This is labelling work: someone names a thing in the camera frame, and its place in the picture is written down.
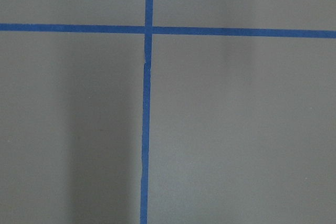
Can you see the long blue tape strip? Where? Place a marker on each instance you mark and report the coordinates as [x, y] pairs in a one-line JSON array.
[[148, 34]]

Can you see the crossing blue tape strip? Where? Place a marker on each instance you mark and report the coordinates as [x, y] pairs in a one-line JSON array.
[[158, 30]]

